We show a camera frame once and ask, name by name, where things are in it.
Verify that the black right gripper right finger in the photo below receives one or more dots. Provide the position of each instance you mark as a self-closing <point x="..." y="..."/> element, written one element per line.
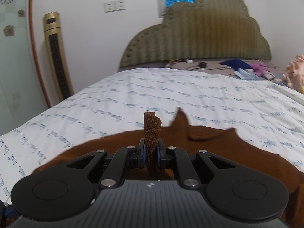
<point x="233" y="190"/>

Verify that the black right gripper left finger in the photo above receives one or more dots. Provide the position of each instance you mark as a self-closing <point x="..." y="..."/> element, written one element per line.
<point x="68" y="189"/>

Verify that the brown knit sweater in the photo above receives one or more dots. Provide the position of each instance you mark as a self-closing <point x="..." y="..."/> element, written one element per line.
<point x="224" y="143"/>

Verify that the white quilt with blue script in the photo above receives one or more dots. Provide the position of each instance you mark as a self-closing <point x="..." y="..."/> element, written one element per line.
<point x="266" y="115"/>

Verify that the light blue folded cloth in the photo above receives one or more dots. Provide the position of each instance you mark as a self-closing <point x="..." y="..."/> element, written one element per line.
<point x="246" y="74"/>

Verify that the purple garment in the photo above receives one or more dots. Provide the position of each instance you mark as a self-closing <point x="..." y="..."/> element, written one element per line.
<point x="259" y="69"/>

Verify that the navy blue garment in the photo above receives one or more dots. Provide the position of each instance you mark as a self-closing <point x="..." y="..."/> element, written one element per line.
<point x="235" y="64"/>

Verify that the black charger on bed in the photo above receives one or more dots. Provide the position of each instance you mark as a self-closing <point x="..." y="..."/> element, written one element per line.
<point x="202" y="65"/>

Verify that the pink garment pile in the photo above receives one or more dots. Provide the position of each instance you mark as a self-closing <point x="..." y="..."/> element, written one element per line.
<point x="294" y="73"/>

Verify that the gold tower air conditioner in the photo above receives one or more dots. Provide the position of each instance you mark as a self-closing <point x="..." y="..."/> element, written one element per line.
<point x="56" y="55"/>

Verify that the olive upholstered headboard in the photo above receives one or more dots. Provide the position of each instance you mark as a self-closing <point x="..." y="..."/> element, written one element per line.
<point x="203" y="29"/>

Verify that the glass door with red frame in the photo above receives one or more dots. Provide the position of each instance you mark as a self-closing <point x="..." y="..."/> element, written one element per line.
<point x="23" y="94"/>

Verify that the white wall socket plate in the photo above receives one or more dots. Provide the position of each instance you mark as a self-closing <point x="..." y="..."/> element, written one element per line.
<point x="114" y="6"/>

